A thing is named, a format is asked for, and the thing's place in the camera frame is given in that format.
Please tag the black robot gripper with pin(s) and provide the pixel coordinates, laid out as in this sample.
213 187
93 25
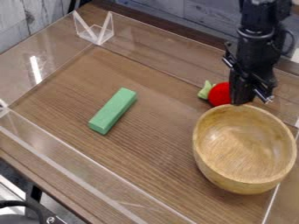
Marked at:
251 59

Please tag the red plush ball green leaf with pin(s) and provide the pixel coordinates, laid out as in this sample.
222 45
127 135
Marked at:
215 93

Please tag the wooden bowl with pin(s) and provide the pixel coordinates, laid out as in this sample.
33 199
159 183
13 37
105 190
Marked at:
244 148

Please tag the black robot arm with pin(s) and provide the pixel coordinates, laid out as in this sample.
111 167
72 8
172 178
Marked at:
263 15

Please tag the green rectangular block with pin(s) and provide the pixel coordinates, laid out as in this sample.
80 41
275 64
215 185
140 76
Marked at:
116 106

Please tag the clear acrylic corner bracket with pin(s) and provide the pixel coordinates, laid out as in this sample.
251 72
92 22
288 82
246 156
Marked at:
96 34

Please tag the clear acrylic tray wall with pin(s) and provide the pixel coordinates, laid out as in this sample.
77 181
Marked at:
84 185

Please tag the black metal table bracket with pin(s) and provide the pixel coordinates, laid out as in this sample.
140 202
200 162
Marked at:
36 211

